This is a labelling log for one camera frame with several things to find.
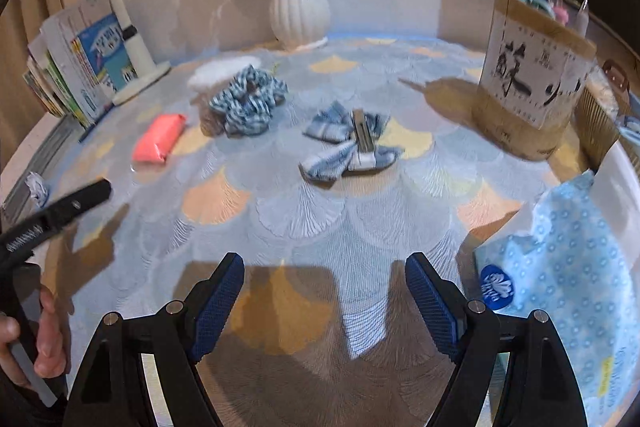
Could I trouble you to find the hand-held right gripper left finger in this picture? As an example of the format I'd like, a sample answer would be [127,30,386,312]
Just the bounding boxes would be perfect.
[62,252,246,427]

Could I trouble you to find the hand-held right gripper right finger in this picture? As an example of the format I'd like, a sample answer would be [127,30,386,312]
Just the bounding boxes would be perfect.
[404,252,588,427]

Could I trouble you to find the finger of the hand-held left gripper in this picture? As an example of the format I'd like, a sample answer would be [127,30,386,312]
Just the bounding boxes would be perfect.
[44,178,112,229]

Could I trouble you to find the wicker basket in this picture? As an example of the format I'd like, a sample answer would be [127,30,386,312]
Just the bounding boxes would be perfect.
[575,59,640,172]

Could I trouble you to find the coral pink soft packet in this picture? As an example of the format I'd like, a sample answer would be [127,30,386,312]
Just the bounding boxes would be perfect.
[132,113,187,165]

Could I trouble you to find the person's left hand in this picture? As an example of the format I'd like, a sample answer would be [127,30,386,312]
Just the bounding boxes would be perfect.
[0,284,73,390]

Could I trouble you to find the crumpled clear wrapper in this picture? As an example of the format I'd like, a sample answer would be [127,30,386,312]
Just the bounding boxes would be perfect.
[25,172,51,208]

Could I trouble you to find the grey flat book stack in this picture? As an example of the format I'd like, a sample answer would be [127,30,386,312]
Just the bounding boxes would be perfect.
[2,114,71,212]

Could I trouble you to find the black pen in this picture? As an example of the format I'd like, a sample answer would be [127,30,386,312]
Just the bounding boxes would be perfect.
[79,103,115,142]

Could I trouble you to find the fan patterned tablecloth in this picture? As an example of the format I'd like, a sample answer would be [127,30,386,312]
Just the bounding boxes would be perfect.
[0,37,640,427]

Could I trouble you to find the blue dotted tissue pack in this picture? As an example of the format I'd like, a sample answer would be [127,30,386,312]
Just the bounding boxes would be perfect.
[472,172,640,427]

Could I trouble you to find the row of books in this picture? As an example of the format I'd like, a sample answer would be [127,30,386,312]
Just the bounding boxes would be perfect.
[22,0,130,130]

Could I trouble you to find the white desk lamp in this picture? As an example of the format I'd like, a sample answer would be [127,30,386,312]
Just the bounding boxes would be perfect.
[42,0,172,105]

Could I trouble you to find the blue plaid bow hair clip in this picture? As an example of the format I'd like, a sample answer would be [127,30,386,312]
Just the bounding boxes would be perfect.
[299,101,405,188]

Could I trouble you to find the light blue checked scrunchie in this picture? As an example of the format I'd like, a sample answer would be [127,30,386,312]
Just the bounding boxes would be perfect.
[209,84,275,138]

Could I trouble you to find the white cotton wad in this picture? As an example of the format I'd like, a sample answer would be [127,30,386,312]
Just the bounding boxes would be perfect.
[187,55,258,91]

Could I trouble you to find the white paper bag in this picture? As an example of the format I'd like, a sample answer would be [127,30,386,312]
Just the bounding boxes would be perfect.
[597,142,640,230]

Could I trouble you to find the bamboo pen holder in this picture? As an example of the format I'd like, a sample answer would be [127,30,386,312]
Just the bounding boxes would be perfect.
[471,0,598,160]

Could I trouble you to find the white ribbed vase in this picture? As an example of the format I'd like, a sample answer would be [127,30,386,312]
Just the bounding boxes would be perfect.
[269,0,332,50]

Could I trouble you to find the brown fluffy hair tie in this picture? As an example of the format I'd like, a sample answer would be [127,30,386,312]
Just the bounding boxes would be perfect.
[199,104,227,138]

